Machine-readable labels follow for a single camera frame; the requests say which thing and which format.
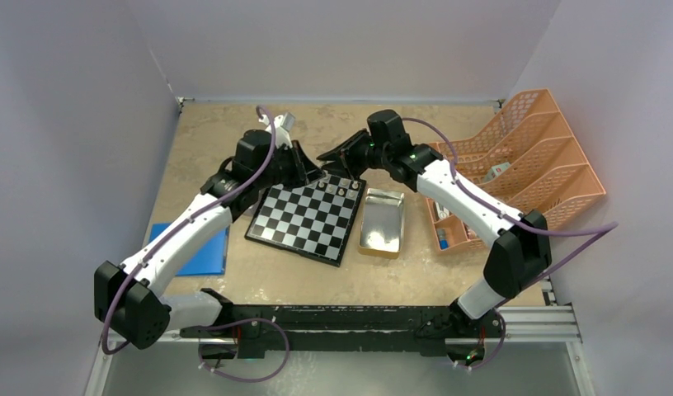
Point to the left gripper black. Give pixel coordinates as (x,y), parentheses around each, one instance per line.
(304,172)

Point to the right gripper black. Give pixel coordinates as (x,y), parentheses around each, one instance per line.
(349,153)

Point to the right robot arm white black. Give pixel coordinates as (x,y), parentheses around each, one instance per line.
(518,242)

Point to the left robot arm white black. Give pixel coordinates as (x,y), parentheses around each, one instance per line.
(128,296)

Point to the black white chessboard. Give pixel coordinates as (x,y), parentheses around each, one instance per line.
(307,220)

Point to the gold metal tin tray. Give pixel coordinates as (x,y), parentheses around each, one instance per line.
(382,227)

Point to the blue notebook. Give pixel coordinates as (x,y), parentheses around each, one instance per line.
(206,260)

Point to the small box in organizer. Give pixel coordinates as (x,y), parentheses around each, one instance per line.
(496,171)

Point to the orange plastic file organizer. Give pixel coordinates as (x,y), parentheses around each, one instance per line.
(549,170)

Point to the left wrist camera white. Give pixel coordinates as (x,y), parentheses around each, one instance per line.
(283,124)

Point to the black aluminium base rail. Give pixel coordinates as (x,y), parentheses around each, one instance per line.
(430,331)

